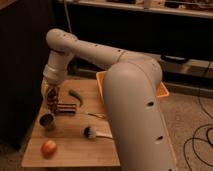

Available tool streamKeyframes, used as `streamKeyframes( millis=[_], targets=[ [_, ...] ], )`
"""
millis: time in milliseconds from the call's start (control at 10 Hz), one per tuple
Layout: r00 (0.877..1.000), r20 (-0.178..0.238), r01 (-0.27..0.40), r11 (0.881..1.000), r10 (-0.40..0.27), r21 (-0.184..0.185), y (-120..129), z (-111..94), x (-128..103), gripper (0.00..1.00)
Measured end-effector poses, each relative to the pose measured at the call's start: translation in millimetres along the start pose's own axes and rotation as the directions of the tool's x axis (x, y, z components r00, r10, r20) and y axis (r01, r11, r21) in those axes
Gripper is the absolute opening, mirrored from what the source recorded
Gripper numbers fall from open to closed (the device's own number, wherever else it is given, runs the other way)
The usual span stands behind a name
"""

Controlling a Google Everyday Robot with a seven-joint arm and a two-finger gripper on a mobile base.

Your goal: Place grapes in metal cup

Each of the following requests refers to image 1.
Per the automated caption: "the dark grape bunch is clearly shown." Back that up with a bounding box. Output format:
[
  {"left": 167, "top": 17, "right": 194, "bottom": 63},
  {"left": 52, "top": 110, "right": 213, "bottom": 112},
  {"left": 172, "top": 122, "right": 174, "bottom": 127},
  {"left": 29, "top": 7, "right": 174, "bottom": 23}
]
[{"left": 46, "top": 87, "right": 59, "bottom": 113}]

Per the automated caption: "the black floor cable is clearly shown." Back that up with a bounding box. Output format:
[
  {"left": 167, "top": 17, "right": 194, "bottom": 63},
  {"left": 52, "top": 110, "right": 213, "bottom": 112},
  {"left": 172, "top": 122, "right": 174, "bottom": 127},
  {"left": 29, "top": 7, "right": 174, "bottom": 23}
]
[{"left": 183, "top": 96, "right": 213, "bottom": 171}]

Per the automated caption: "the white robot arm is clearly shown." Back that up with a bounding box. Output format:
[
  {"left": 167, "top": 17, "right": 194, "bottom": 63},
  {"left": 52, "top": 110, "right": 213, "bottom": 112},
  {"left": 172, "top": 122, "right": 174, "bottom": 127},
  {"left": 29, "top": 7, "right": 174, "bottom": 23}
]
[{"left": 43, "top": 28, "right": 178, "bottom": 171}]

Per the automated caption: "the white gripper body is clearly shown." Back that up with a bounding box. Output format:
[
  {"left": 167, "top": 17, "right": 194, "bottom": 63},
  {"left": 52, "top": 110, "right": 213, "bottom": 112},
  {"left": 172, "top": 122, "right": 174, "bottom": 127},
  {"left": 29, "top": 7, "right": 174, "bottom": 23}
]
[{"left": 43, "top": 64, "right": 67, "bottom": 86}]

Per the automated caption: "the yellow plastic bin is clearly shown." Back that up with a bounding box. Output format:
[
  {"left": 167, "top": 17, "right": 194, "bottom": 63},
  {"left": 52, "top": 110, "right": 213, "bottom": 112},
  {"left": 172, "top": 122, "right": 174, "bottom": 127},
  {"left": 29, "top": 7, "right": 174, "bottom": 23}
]
[{"left": 96, "top": 71, "right": 169, "bottom": 98}]

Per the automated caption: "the dish brush white handle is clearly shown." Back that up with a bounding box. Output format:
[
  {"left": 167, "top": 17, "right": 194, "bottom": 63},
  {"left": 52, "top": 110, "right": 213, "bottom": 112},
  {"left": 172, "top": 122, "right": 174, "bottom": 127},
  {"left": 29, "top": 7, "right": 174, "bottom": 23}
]
[{"left": 83, "top": 126, "right": 112, "bottom": 139}]

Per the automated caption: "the grey shelf rail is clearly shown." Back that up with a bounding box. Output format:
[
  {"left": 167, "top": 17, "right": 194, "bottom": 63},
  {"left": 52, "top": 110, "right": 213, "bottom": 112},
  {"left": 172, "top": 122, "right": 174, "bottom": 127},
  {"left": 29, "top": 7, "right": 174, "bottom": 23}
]
[{"left": 61, "top": 42, "right": 213, "bottom": 80}]

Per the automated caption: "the green chili pepper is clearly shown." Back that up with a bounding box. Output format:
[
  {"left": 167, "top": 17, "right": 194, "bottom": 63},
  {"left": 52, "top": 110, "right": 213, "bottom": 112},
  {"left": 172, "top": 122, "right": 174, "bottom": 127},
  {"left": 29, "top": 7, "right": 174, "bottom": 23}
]
[{"left": 68, "top": 89, "right": 83, "bottom": 107}]

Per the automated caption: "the dark rectangular block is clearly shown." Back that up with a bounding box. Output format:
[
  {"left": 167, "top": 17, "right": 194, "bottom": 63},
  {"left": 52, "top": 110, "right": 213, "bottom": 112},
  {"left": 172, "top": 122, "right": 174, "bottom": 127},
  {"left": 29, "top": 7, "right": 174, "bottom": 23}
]
[{"left": 56, "top": 104, "right": 77, "bottom": 115}]

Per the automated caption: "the metal cup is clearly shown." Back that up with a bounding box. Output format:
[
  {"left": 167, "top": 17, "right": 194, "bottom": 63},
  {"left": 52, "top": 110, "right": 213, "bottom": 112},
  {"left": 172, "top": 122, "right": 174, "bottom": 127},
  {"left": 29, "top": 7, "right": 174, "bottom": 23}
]
[{"left": 39, "top": 113, "right": 55, "bottom": 131}]

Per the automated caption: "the wooden table board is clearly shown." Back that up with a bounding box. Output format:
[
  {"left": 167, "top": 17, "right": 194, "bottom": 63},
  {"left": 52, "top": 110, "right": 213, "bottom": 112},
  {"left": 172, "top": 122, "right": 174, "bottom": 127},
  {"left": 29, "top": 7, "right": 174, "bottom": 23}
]
[{"left": 22, "top": 79, "right": 120, "bottom": 168}]

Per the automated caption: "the red apple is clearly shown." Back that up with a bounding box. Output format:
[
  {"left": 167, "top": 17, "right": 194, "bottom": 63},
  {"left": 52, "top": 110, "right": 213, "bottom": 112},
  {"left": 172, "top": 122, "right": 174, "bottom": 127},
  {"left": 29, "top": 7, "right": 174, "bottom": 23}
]
[{"left": 41, "top": 140, "right": 57, "bottom": 156}]

